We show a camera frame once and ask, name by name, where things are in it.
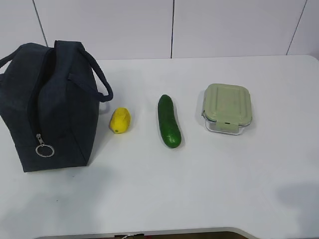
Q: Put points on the green cucumber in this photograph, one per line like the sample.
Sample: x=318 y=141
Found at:
x=168 y=127

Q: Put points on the yellow lemon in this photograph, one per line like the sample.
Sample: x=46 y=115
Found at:
x=120 y=120

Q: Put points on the glass container green lid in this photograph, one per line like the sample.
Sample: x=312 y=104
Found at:
x=226 y=109

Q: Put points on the navy blue lunch bag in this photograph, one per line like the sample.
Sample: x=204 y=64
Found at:
x=49 y=101

